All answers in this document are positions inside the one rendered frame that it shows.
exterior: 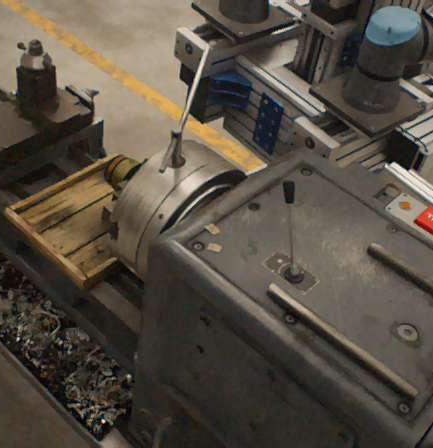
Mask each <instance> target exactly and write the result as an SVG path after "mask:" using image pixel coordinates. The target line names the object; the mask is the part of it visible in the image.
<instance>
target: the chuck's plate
mask: <svg viewBox="0 0 433 448"><path fill-rule="evenodd" d="M247 179H248V177H247V175H246V174H245V173H244V172H243V171H242V170H240V169H239V168H237V167H236V166H235V165H233V164H232V163H230V162H228V161H216V162H212V163H209V164H207V165H204V166H202V168H200V169H198V170H196V171H195V172H194V173H192V174H191V175H189V176H188V177H187V178H186V179H184V180H183V181H182V182H181V183H179V184H178V185H177V186H176V187H175V189H174V190H173V191H172V192H171V193H170V194H169V195H168V196H167V198H166V199H165V200H164V201H163V203H162V204H161V205H160V207H159V208H158V209H157V210H156V211H155V213H154V214H153V216H152V218H151V219H150V221H149V223H148V226H147V228H146V230H145V233H144V235H143V237H142V239H141V242H140V245H139V248H138V253H137V260H136V266H137V271H138V274H139V276H140V278H141V279H142V280H143V281H144V282H145V277H146V268H147V259H148V243H149V242H150V241H151V240H152V239H153V238H156V237H158V236H159V235H161V234H162V233H164V232H165V231H167V230H168V229H170V228H172V227H173V226H175V224H177V223H178V222H180V221H182V220H183V219H185V218H186V217H187V216H188V215H189V214H190V212H191V211H192V210H194V209H195V208H196V207H197V206H198V205H200V204H201V203H202V201H204V200H205V199H206V198H208V197H210V196H211V195H213V194H216V193H218V192H223V191H229V190H230V189H231V188H233V187H234V186H236V185H237V184H239V183H242V182H244V181H245V180H247Z"/></svg>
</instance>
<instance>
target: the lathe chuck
mask: <svg viewBox="0 0 433 448"><path fill-rule="evenodd" d="M168 148H169V146H168V147H166V148H164V149H163V150H161V151H160V152H158V153H157V154H155V155H154V156H152V157H150V158H149V159H148V161H147V162H146V163H145V164H144V165H143V166H142V167H141V168H140V169H139V170H138V171H137V172H136V173H135V175H134V176H133V177H132V178H131V180H130V181H129V182H128V183H127V184H126V185H125V187H124V188H123V190H122V192H121V193H120V197H119V199H118V201H117V203H116V205H115V207H114V209H113V211H112V214H111V217H110V220H111V221H112V222H114V221H116V222H117V223H119V224H118V227H119V228H120V229H119V233H118V238H117V239H116V240H115V239H114V238H113V236H112V235H111V234H110V233H107V241H108V246H109V249H110V251H111V253H112V254H113V255H114V256H115V257H116V258H117V259H118V260H119V261H120V262H121V263H122V264H123V265H126V266H127V267H128V268H129V269H130V270H131V271H133V272H134V273H135V274H136V275H137V276H138V277H140V276H139V274H138V271H137V266H136V260H137V253H138V248H139V245H140V242H141V239H142V237H143V235H144V233H145V230H146V228H147V226H148V223H149V221H150V219H151V218H152V216H153V214H154V213H155V211H156V210H157V209H158V208H159V207H160V205H161V204H162V203H163V201H164V200H165V199H166V198H167V196H168V195H169V194H170V193H171V192H172V191H173V190H174V189H175V187H176V186H177V185H178V184H179V183H181V182H182V181H183V180H184V179H186V178H187V177H188V176H189V175H191V174H192V173H194V172H195V171H196V170H198V169H200V168H202V166H204V165H207V164H209V163H212V162H216V161H228V162H230V161H229V160H227V159H226V158H224V157H223V156H220V155H219V154H217V153H216V152H214V151H213V150H211V149H210V148H208V147H207V146H206V145H204V144H203V143H202V144H201V145H200V144H199V143H197V141H196V140H193V139H189V140H182V153H181V155H179V156H180V157H182V158H183V159H184V164H183V165H181V166H179V167H173V166H171V165H169V164H168V166H167V168H166V171H165V173H164V174H161V173H159V172H158V170H159V167H160V165H161V163H162V161H163V158H164V156H165V155H166V153H167V150H168Z"/></svg>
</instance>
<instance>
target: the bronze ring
mask: <svg viewBox="0 0 433 448"><path fill-rule="evenodd" d="M142 163H143V162H139V161H137V160H136V159H134V158H130V157H128V156H124V155H119V156H115V157H114V158H113V159H111V161H110V162H109V163H108V165H107V166H106V169H105V172H104V178H105V181H106V182H107V183H109V184H111V186H112V188H113V189H114V190H117V184H118V183H122V182H124V181H126V180H127V181H128V182H129V181H130V180H131V178H132V177H133V176H134V175H135V173H136V172H137V171H138V170H139V168H140V166H141V165H142Z"/></svg>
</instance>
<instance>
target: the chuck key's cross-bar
mask: <svg viewBox="0 0 433 448"><path fill-rule="evenodd" d="M209 51H210V46H205V47H204V50H203V53H202V59H201V62H200V65H199V68H198V71H197V73H196V76H195V79H194V82H193V85H192V87H191V90H190V93H189V96H188V99H187V101H186V104H185V107H184V110H183V113H182V116H181V119H180V122H179V124H178V126H179V127H181V128H182V130H183V128H184V126H185V124H186V121H187V118H188V115H189V112H190V109H191V106H192V103H193V101H194V98H195V95H196V92H197V89H198V86H199V83H200V80H201V77H202V72H203V69H204V66H205V63H206V60H207V57H208V54H209ZM177 141H178V139H176V138H173V139H172V141H171V143H170V146H169V148H168V150H167V153H166V155H165V156H164V158H163V161H162V163H161V165H160V167H159V170H158V172H159V173H161V174H164V173H165V171H166V168H167V166H168V164H169V161H170V159H171V157H172V155H173V153H174V151H175V146H176V144H177Z"/></svg>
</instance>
